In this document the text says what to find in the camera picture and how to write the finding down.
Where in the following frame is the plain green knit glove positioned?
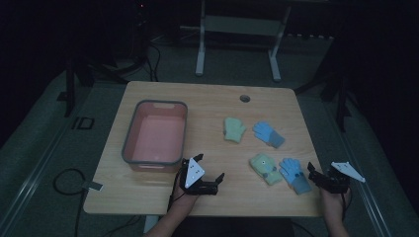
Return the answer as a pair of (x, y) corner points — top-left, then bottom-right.
(222, 117), (247, 144)

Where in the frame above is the green knit glove with print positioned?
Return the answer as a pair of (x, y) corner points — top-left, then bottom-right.
(248, 153), (285, 187)

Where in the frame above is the person's dark clothing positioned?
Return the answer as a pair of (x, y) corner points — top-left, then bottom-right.
(171, 216), (295, 237)

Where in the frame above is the grey power strip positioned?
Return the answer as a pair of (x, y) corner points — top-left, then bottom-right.
(286, 33), (335, 42)

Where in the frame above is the person's right hand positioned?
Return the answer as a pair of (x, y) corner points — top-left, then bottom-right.
(320, 189), (351, 216)

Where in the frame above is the blue knit glove with dots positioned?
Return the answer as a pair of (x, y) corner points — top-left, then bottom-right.
(279, 157), (313, 196)

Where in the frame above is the right hand-held gripper cable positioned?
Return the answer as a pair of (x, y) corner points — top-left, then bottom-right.
(340, 189), (353, 221)

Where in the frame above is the plain blue knit glove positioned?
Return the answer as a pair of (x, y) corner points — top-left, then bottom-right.
(252, 120), (287, 149)

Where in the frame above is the black tripod stand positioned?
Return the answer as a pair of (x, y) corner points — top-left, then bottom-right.
(294, 65), (352, 132)
(57, 58), (129, 118)

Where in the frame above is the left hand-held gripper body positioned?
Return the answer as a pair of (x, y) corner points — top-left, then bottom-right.
(180, 157), (220, 197)

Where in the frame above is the looped black floor cable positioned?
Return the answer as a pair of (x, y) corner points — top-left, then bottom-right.
(52, 168), (88, 237)

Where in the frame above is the black floor bracket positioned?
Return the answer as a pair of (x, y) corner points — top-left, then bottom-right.
(71, 117), (96, 130)

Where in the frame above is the white metal desk frame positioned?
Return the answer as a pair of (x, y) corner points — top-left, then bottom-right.
(195, 0), (293, 83)

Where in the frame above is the left hand-held gripper cable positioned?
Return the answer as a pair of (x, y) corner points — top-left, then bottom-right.
(167, 171), (186, 212)

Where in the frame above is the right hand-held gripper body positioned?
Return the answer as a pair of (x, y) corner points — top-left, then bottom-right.
(320, 161), (367, 195)

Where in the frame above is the white table leg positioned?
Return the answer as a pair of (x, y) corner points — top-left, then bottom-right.
(142, 215), (159, 233)

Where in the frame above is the person's left hand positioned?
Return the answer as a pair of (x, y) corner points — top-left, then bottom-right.
(171, 179), (200, 211)

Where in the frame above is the grey cable plug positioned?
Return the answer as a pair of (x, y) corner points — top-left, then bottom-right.
(82, 181), (105, 193)

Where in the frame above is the hand-held gripper cable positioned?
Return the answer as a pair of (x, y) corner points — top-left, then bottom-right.
(167, 171), (186, 212)
(340, 189), (353, 221)

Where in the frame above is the dark equipment stand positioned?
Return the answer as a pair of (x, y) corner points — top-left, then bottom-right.
(131, 0), (150, 67)

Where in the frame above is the pink plastic bin grey rim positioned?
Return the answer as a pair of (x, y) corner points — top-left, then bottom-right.
(121, 100), (189, 174)

